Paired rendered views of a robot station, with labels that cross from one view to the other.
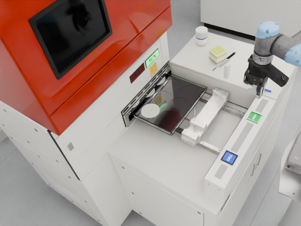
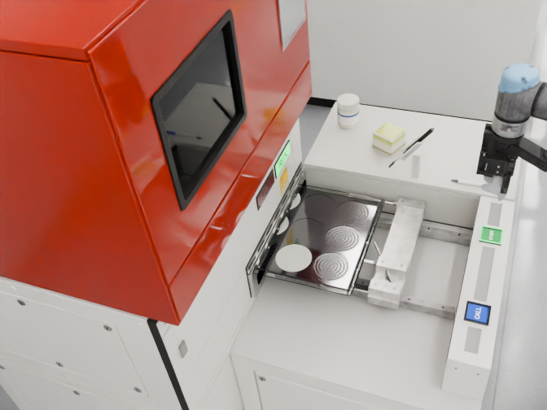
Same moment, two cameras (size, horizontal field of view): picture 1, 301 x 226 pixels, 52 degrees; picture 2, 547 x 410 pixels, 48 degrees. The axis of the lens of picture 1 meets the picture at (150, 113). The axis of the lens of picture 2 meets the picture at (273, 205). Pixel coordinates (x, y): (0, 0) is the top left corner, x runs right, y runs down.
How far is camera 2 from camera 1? 38 cm
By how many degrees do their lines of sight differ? 14
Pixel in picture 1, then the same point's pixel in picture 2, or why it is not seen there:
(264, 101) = (496, 207)
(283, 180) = not seen: outside the picture
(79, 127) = (194, 306)
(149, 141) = (304, 316)
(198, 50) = (347, 137)
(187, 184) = (405, 381)
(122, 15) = (257, 82)
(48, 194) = not seen: outside the picture
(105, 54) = (238, 156)
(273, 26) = (528, 71)
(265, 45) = (521, 103)
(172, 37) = not seen: hidden behind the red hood
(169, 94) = (319, 222)
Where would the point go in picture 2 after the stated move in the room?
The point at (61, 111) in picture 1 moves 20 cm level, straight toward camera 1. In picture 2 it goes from (184, 275) to (258, 335)
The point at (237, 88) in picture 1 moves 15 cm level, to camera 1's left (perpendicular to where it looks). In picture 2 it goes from (439, 191) to (395, 209)
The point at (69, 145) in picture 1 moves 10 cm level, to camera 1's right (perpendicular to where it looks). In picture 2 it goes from (182, 346) to (226, 329)
